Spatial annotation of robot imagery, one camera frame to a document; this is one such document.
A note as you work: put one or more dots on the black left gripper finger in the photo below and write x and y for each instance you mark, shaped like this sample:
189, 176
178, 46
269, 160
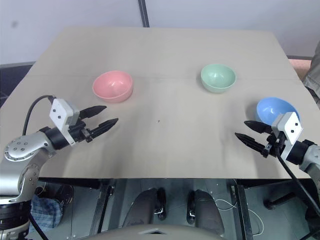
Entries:
105, 126
93, 111

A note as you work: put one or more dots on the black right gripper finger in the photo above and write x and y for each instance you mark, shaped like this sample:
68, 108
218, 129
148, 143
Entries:
251, 143
258, 127

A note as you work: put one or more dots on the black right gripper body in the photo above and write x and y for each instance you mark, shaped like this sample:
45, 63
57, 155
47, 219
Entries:
273, 146

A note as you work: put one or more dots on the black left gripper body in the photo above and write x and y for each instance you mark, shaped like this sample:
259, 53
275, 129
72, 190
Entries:
81, 132

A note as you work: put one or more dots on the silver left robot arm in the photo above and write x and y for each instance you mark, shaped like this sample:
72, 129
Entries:
22, 150

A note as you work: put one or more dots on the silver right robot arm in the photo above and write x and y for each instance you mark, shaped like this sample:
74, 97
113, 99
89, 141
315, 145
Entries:
310, 156

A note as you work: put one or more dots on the blue plastic bowl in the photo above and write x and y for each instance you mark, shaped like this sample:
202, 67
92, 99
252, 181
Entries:
271, 108

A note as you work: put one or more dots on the pink plastic bowl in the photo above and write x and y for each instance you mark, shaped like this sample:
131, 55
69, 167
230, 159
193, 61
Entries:
112, 86

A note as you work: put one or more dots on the green plastic bowl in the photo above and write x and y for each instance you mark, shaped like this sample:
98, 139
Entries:
218, 77

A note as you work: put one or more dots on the black metal table leg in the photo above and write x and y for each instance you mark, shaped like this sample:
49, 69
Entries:
105, 200
243, 210

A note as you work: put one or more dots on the person in olive clothing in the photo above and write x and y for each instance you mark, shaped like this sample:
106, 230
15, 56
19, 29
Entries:
313, 75

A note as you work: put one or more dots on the dark rounded robot leg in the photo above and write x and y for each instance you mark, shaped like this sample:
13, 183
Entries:
206, 210
143, 207

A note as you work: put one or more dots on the blue checkered cloth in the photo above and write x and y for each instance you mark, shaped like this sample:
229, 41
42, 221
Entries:
46, 212

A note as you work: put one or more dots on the grey robot torso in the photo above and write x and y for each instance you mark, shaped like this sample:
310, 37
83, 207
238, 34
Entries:
155, 233

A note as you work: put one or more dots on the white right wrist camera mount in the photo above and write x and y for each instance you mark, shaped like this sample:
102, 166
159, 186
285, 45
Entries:
291, 127

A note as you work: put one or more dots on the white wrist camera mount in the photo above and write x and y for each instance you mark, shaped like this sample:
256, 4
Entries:
291, 127
59, 112

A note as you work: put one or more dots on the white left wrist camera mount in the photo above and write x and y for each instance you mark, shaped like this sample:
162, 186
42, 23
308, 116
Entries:
59, 112

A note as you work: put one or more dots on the dark vertical wall strip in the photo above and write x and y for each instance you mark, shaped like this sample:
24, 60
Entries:
143, 12

